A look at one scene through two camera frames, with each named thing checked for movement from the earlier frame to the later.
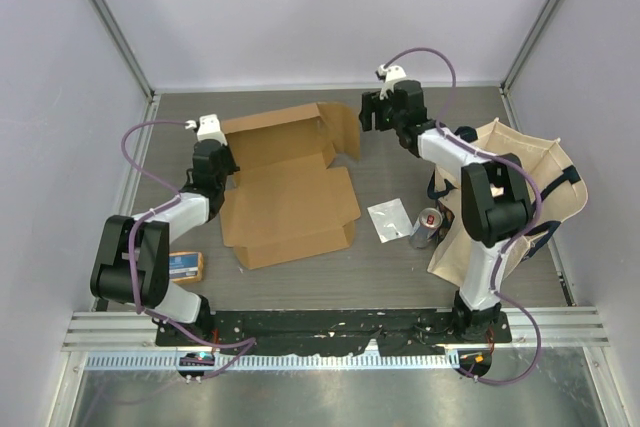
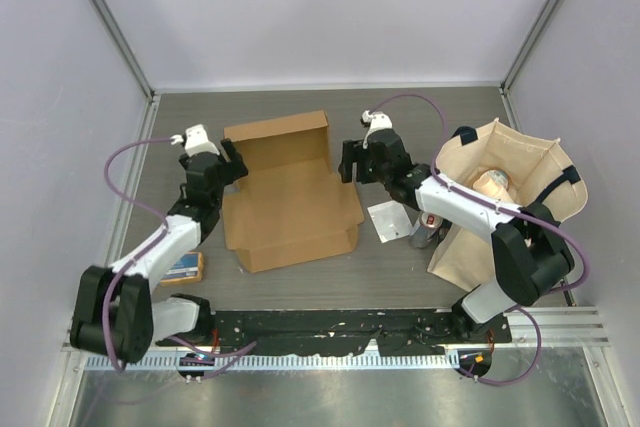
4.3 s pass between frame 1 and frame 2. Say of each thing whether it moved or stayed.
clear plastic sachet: stayed
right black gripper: moved
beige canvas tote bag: stayed
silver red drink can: stayed
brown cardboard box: moved
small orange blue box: stayed
